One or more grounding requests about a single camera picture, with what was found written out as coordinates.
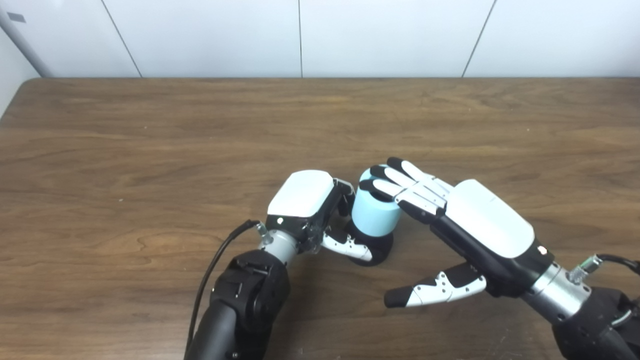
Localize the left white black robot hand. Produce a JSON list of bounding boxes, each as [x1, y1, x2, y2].
[[264, 169, 375, 263]]

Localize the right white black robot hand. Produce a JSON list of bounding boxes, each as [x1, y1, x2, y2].
[[358, 156, 556, 309]]

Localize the light blue cylinder cup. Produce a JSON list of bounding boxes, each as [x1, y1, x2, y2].
[[351, 165, 404, 238]]

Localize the black funnel-shaped nozzle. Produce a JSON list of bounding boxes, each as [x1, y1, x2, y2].
[[345, 219, 395, 267]]

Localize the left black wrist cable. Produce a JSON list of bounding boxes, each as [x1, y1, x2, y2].
[[183, 218, 264, 359]]

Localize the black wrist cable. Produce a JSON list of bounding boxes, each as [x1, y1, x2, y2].
[[183, 218, 264, 359], [567, 253, 640, 277]]

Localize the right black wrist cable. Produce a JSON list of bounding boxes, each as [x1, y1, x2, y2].
[[567, 253, 640, 277]]

